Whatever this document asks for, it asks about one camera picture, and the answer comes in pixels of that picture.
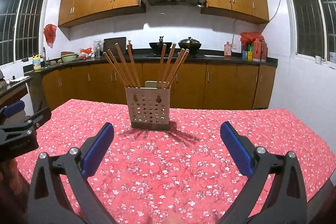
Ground wooden chopstick eight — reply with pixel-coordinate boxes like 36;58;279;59
103;52;128;87

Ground wooden chopstick seven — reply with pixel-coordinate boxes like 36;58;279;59
107;49;130;87

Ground beige perforated utensil holder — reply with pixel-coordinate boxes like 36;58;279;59
125;81;170;131

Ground wooden chopstick four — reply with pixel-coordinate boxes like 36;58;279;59
167;50;189;89

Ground wooden chopstick three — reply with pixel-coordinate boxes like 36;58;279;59
165;49;185;89

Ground wooden chopstick five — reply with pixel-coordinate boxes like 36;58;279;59
127;49;141;88

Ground wooden chopstick two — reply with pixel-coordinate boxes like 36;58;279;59
159;43;176;88

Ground wooden chopstick one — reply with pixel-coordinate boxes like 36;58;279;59
157;43;166;88

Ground lower wooden kitchen cabinets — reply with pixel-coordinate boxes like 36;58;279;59
42;63;276;110

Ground yellow detergent bottle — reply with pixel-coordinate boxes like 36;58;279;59
33;54;42;71

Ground green bowl on counter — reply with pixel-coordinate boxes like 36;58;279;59
61;52;77;63

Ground red plastic bag on counter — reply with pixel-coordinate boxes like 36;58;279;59
78;47;95;59

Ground left barred window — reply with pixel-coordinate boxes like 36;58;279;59
0;0;45;65

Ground red floral tablecloth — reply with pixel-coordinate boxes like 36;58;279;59
17;100;335;223

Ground dark cutting board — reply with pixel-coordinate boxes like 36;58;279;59
102;37;126;55

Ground red thermos flasks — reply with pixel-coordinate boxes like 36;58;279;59
252;39;268;63

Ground black wok left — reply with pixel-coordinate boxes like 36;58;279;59
149;36;173;55

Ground colourful boxes on counter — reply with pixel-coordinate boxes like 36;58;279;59
241;43;253;61

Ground pink bottle on counter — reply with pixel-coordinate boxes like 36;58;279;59
224;42;232;58

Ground black lidded wok right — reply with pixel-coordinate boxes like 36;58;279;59
178;37;202;54

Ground right window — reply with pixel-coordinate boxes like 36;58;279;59
289;0;335;64

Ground red plastic bag on wall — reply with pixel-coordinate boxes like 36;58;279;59
43;24;57;48

